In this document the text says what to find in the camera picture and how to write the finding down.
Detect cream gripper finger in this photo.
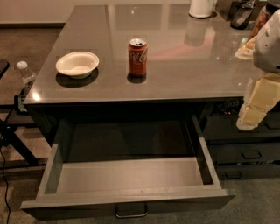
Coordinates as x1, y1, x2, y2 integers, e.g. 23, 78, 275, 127
236, 103, 267, 130
248, 73, 280, 111

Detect red coke can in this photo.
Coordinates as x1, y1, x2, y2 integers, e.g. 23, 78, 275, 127
128, 38, 148, 77

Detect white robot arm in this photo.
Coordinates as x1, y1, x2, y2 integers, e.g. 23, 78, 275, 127
236, 10, 280, 131

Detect right lower drawer unit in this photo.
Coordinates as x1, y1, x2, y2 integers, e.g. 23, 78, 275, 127
199, 99, 280, 179

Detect open grey top drawer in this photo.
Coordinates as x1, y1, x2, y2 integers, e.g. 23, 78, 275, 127
21, 116, 235, 221

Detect glass snack jar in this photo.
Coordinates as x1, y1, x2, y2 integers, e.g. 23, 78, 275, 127
249, 4, 271, 39

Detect white cylindrical container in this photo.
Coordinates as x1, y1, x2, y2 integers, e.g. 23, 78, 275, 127
189, 0, 214, 18

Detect grey cabinet with countertop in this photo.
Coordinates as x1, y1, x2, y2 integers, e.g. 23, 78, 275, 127
25, 3, 262, 143

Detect white paper bowl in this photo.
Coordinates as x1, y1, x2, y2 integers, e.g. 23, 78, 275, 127
55, 52, 99, 79

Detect clear plastic water bottle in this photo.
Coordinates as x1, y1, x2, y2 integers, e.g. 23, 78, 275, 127
17, 61, 37, 88

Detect metal drawer handle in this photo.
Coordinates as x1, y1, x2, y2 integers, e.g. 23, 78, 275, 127
115, 203, 148, 219

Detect black side table frame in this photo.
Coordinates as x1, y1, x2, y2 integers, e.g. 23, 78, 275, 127
0, 59, 49, 170

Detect black cable on floor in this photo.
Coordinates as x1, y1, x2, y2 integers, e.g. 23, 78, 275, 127
0, 147, 12, 224

